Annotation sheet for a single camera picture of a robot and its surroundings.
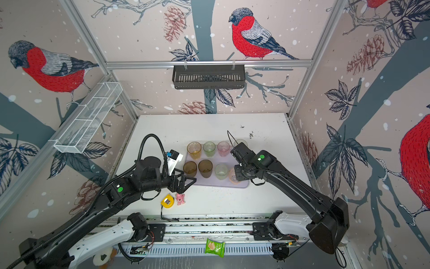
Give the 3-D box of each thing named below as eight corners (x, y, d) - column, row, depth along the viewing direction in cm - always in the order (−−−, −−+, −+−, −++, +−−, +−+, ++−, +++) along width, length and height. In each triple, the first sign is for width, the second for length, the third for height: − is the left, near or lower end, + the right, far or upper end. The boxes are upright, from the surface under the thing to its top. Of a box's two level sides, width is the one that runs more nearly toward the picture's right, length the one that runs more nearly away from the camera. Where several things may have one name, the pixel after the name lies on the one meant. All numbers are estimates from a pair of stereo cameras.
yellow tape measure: (160, 204, 84) (159, 202, 82) (168, 194, 87) (167, 192, 85) (168, 210, 82) (167, 208, 80) (176, 199, 85) (175, 198, 83)
